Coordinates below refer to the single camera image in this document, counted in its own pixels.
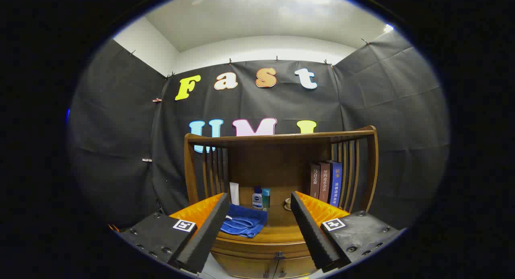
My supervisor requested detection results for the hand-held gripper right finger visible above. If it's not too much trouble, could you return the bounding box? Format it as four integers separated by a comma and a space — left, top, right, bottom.
290, 191, 405, 273

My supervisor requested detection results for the wooden countertop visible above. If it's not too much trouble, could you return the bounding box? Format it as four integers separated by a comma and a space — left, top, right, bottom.
215, 186, 308, 244

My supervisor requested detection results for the wooden cabinet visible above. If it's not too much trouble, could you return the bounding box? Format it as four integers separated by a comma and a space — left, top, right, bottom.
184, 125, 379, 279

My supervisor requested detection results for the wooden cabinet door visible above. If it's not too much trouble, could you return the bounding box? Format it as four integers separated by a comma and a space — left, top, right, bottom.
278, 256, 318, 279
217, 253, 278, 279

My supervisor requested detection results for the dark brown book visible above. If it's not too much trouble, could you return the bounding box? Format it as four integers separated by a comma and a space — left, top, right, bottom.
310, 163, 321, 200

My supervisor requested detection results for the reddish brown book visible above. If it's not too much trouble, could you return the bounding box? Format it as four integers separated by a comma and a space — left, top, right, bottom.
319, 161, 331, 203

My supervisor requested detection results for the wooden drawer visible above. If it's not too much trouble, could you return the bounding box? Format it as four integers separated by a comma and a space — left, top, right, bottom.
211, 240, 312, 260

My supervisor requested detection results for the blue book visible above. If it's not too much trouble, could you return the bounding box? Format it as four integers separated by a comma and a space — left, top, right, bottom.
328, 160, 343, 208

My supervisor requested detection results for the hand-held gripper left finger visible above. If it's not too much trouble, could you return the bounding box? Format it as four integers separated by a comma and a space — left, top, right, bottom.
109, 192, 230, 273

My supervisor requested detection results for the blue towel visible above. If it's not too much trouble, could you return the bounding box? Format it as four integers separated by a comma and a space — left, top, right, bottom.
220, 204, 268, 238

